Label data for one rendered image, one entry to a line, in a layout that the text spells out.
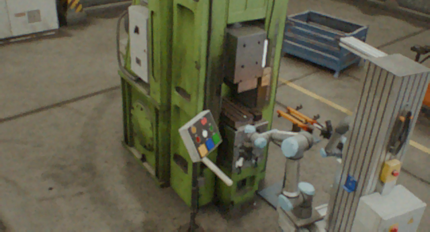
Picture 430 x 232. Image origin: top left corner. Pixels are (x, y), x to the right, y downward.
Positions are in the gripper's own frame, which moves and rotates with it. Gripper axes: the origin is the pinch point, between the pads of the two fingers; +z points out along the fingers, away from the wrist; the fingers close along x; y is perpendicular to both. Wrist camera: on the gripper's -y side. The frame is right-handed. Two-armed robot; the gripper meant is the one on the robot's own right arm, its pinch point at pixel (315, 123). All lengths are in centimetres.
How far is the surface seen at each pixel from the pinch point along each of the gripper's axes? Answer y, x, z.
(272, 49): -54, -10, 53
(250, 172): 60, -38, 35
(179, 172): 70, -86, 85
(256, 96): -9, -22, 54
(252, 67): -49, -45, 41
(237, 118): 0, -53, 45
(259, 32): -78, -40, 42
